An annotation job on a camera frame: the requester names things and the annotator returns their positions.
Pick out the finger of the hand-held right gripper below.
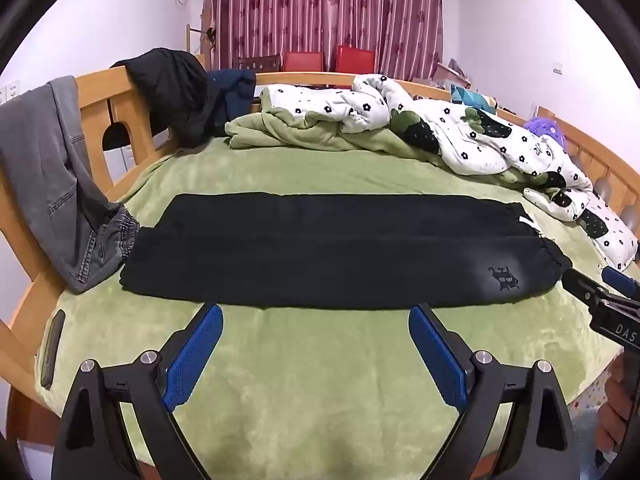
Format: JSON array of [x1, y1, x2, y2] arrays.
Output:
[[601, 265, 640, 306], [562, 267, 608, 307]]

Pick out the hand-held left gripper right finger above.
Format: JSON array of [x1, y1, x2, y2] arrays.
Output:
[[408, 303, 577, 480]]

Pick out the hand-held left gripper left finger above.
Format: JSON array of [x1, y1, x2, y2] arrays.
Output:
[[50, 303, 224, 480]]

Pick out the black pants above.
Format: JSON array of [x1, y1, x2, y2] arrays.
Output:
[[119, 191, 574, 311]]

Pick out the person's right hand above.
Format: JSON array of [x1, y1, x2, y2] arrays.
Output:
[[596, 352, 637, 458]]

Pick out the star print sheet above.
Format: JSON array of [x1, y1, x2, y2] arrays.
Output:
[[567, 355, 614, 466]]

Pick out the green fleece blanket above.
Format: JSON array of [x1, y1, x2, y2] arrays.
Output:
[[34, 132, 623, 480]]

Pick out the dark phone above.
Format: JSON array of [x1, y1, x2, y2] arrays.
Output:
[[39, 309, 67, 390]]

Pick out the purple plush thing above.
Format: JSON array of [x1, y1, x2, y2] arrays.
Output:
[[522, 116, 567, 151]]

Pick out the white floral quilt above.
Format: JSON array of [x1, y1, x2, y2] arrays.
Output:
[[225, 74, 640, 271]]

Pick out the grey jeans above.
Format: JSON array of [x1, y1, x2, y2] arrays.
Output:
[[0, 76, 141, 295]]

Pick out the cardboard boxes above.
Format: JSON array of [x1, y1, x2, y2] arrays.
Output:
[[432, 57, 474, 86]]

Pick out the navy garment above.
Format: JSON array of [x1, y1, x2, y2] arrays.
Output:
[[206, 69, 259, 136]]

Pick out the black jacket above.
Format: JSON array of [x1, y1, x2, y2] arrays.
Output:
[[111, 48, 221, 145]]

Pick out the dark wooden chair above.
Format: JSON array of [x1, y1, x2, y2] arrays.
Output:
[[239, 56, 282, 72]]

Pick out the red chair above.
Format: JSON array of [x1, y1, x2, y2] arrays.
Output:
[[335, 45, 376, 76], [282, 51, 325, 73]]

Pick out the wooden clothes rack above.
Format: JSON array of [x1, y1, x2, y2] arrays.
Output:
[[186, 24, 219, 69]]

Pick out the red striped curtain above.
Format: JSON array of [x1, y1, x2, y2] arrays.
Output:
[[202, 0, 445, 81]]

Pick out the wooden bed frame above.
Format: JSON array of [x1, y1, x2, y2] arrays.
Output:
[[0, 60, 640, 443]]

